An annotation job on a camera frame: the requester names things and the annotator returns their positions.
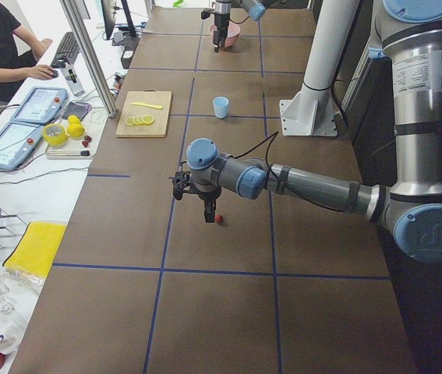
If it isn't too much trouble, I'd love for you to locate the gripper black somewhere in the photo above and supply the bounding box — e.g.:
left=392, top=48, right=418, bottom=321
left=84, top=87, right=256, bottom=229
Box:
left=213, top=0, right=232, bottom=53
left=199, top=187, right=221, bottom=223

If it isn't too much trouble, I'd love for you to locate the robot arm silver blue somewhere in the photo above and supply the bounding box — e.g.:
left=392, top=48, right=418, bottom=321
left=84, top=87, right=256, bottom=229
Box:
left=172, top=1, right=442, bottom=263
left=202, top=0, right=278, bottom=53

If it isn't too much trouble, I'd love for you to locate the pink bowl with ice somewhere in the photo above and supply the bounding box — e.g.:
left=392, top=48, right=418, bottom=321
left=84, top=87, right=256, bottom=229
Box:
left=223, top=23, right=240, bottom=49

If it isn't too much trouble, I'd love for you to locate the light blue cup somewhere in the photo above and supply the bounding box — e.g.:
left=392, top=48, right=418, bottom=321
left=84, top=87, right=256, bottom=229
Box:
left=212, top=96, right=230, bottom=119

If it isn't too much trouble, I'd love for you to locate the yellow plastic knife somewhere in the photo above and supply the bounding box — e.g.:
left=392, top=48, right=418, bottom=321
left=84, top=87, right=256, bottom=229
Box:
left=131, top=101, right=164, bottom=110

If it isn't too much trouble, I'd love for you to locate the wooden cutting board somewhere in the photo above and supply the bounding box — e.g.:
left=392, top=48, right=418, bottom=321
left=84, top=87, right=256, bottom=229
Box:
left=115, top=90, right=172, bottom=138

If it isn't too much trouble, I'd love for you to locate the white tray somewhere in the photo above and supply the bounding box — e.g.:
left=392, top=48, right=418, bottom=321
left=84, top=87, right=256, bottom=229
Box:
left=44, top=132, right=101, bottom=160

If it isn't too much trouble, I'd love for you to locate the black keyboard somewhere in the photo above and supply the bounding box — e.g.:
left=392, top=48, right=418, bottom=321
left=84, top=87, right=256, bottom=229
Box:
left=51, top=31, right=80, bottom=69

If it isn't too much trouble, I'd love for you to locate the clear water bottle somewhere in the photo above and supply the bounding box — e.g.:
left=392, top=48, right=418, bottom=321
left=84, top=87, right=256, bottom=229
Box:
left=57, top=57, right=84, bottom=97

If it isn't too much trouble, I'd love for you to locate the yellow lemon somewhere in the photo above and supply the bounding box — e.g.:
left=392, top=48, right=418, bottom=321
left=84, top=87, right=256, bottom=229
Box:
left=66, top=122, right=85, bottom=138
left=67, top=115, right=81, bottom=125

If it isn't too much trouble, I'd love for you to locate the yellow tape roll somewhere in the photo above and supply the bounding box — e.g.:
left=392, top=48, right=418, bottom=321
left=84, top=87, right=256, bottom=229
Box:
left=42, top=124, right=68, bottom=146

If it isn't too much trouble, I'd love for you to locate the yellow cloth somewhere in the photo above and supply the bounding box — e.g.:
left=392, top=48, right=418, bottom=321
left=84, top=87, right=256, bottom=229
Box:
left=2, top=221, right=66, bottom=280

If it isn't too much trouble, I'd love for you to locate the teach pendant far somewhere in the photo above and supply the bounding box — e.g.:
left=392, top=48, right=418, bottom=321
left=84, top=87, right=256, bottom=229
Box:
left=12, top=86, right=68, bottom=125

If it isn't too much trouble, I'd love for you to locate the teach pendant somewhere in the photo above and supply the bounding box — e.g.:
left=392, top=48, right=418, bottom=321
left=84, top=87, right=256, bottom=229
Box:
left=0, top=121, right=44, bottom=171
left=12, top=86, right=68, bottom=125

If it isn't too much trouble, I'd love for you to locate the teach pendant near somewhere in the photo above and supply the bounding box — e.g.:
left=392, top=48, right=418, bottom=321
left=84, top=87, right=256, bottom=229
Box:
left=0, top=121, right=44, bottom=171

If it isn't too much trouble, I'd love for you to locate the clear plastic bag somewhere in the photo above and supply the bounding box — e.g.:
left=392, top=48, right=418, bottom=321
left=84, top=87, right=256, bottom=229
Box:
left=0, top=270, right=44, bottom=355

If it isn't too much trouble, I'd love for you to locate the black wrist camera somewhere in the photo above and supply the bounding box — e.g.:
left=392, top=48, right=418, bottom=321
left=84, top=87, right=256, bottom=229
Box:
left=200, top=9, right=214, bottom=19
left=171, top=170, right=195, bottom=201

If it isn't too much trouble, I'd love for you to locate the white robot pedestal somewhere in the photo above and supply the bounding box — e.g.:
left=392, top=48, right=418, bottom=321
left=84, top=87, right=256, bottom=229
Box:
left=280, top=0, right=359, bottom=136

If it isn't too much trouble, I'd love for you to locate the aluminium frame post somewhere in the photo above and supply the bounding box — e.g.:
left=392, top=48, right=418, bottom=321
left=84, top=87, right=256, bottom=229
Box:
left=60, top=0, right=117, bottom=118

